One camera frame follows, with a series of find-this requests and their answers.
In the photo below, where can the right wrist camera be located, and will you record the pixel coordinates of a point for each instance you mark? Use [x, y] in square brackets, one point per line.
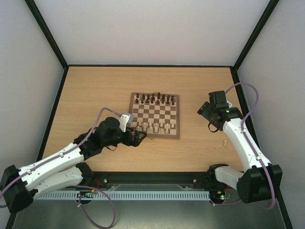
[229, 103]

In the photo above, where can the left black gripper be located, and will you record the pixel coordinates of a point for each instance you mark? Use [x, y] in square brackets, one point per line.
[135, 142]

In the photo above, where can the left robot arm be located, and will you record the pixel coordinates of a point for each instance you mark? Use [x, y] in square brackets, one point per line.
[19, 187]

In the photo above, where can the black aluminium frame rail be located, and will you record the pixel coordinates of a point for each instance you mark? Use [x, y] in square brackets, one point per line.
[198, 180]

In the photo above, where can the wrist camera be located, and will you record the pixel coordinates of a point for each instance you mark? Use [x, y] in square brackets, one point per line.
[229, 103]
[125, 119]

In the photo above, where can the wooden chess board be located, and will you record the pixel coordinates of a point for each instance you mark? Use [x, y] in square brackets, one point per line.
[162, 113]

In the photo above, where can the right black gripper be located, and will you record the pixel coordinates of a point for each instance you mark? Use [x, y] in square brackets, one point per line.
[204, 109]

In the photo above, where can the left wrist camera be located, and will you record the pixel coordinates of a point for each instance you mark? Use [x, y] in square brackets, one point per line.
[125, 119]

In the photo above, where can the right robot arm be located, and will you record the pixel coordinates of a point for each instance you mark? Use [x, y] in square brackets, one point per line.
[260, 180]

